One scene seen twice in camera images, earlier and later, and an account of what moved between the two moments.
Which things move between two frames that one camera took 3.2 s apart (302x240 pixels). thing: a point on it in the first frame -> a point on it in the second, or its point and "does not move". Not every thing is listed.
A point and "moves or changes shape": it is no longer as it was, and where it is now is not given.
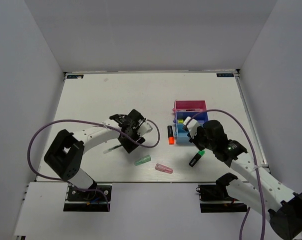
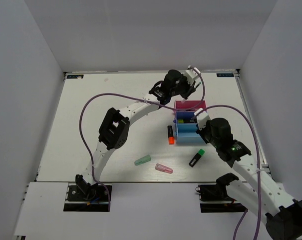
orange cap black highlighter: (171, 139) does not move
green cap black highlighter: (196, 158) does not move
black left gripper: (128, 146) -> (190, 88)
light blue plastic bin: (182, 138) does not move
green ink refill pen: (111, 149) moves or changes shape
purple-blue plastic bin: (201, 117) does not move
